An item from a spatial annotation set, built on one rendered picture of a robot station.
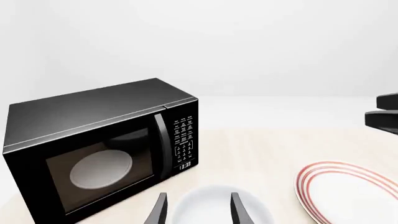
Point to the white bowl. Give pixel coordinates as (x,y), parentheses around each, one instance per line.
(200,205)

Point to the black microwave oven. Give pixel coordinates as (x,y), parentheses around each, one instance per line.
(93,112)

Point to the white plate with red rings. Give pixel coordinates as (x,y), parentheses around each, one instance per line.
(348,198)

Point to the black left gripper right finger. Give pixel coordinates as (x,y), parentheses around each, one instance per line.
(238,212)

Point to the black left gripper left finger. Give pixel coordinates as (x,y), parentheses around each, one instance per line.
(159,212)

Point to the white round microwave turntable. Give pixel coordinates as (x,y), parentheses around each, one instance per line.
(101,169)

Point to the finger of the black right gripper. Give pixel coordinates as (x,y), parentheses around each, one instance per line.
(388,101)
(384,121)

